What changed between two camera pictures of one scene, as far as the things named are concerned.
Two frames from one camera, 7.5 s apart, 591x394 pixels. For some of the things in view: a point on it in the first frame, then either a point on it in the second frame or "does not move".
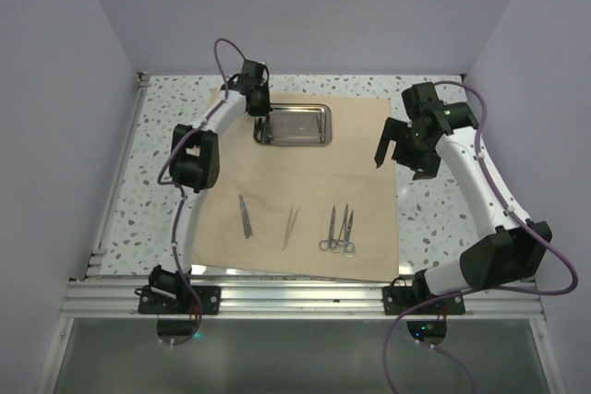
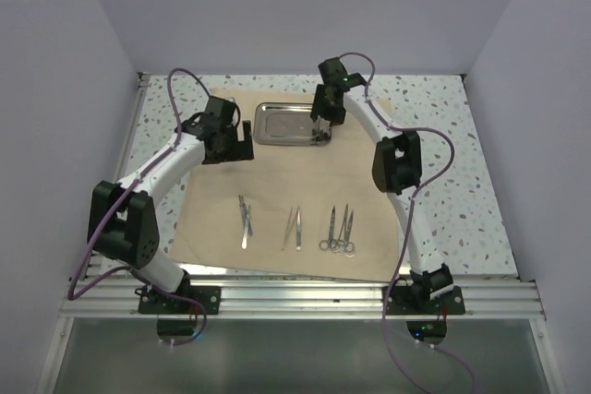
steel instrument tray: x=295 y=125 does not move
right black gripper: x=426 y=166 → x=334 y=117
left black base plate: x=163 y=299 does not move
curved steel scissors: x=331 y=243 does not move
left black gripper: x=266 y=109 → x=240 y=149
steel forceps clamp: x=338 y=245 does not move
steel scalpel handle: x=259 y=129 → x=247 y=224
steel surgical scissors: x=349 y=246 does not move
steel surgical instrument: x=290 y=225 does not move
